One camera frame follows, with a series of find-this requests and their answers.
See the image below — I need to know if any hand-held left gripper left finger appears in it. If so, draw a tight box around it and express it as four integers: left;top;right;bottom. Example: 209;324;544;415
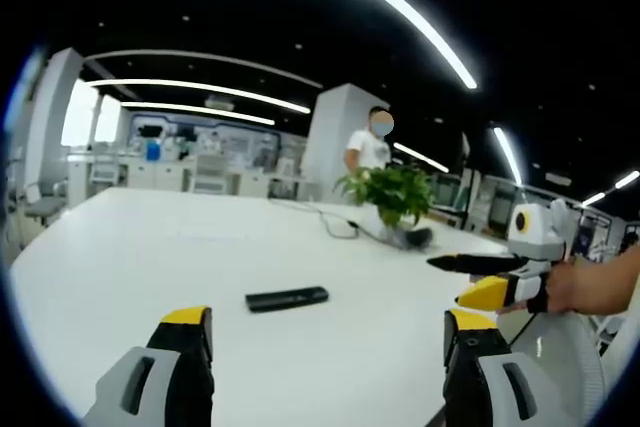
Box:
81;305;216;427

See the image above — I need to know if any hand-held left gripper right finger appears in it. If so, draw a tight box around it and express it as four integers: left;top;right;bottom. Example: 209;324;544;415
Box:
442;309;576;427

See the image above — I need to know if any black remote control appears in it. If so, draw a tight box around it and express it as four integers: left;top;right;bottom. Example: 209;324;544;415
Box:
244;286;330;314

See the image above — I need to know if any person's right hand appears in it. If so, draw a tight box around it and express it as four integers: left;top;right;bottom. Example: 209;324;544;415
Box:
494;263;584;317

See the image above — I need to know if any black pouch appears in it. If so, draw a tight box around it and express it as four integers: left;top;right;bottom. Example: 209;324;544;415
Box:
399;227;434;250

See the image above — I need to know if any white mesh chair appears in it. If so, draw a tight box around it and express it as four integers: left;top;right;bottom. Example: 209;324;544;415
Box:
499;310;609;427

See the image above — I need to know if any green potted plant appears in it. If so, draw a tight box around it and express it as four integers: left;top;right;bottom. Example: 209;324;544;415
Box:
333;165;437;229

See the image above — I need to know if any white cabinet row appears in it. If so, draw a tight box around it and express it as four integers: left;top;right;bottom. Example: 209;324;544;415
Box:
67;151;321;198

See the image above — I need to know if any white office chair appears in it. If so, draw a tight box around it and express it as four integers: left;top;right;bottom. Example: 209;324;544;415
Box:
189;154;231;194

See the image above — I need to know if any grey office chair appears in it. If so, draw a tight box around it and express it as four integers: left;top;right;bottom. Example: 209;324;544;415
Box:
19;179;69;228

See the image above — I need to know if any black cable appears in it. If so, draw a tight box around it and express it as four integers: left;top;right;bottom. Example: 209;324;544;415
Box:
269;198;401;248

